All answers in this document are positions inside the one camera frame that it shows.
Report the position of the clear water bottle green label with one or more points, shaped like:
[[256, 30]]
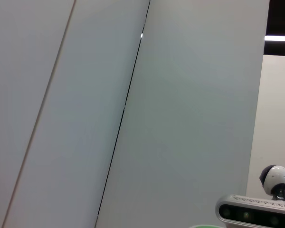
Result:
[[205, 226]]

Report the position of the white round robot head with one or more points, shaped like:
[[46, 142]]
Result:
[[276, 178]]

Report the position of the white ceiling light strip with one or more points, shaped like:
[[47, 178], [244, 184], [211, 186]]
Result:
[[280, 38]]

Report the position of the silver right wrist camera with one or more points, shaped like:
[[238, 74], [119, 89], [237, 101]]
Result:
[[251, 211]]

